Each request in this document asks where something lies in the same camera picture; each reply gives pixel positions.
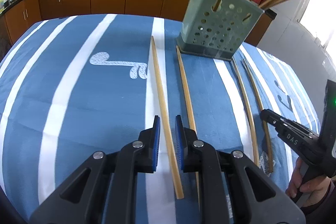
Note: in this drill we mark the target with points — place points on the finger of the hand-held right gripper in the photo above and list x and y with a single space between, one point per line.
291 138

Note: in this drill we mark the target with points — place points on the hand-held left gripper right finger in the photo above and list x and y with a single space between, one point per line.
179 145

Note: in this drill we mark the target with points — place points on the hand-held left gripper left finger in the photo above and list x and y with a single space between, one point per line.
156 145

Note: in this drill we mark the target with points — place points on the green perforated chopstick holder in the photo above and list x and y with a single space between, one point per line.
223 24

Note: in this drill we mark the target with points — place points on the person's right forearm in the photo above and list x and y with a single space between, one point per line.
331 195

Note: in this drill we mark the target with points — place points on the person's right hand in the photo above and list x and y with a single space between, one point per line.
316 188

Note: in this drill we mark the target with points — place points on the blue white striped tablecloth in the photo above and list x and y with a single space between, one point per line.
78 95

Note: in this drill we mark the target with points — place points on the white frame window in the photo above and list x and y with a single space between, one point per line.
323 3

